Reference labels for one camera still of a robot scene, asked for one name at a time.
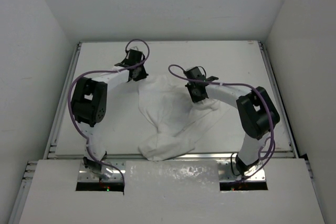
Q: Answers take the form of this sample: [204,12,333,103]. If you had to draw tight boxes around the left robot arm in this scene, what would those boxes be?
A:
[67,49,150,181]

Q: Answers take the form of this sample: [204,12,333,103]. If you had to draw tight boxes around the white t-shirt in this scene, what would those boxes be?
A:
[138,75,229,161]

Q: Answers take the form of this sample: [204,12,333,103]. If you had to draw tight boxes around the aluminium table frame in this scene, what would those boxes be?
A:
[19,39,323,223]

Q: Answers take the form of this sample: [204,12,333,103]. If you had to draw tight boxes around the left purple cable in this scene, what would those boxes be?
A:
[68,39,151,185]

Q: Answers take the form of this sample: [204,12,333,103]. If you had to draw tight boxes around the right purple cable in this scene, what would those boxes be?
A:
[167,64,276,183]

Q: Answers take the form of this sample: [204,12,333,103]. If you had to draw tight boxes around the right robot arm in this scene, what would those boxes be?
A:
[183,67,280,176]

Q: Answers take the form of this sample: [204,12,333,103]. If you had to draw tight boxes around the white front cover panel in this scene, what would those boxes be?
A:
[20,159,323,223]

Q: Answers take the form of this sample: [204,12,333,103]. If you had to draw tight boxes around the purple cable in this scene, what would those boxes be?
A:
[167,64,276,183]
[68,39,151,185]

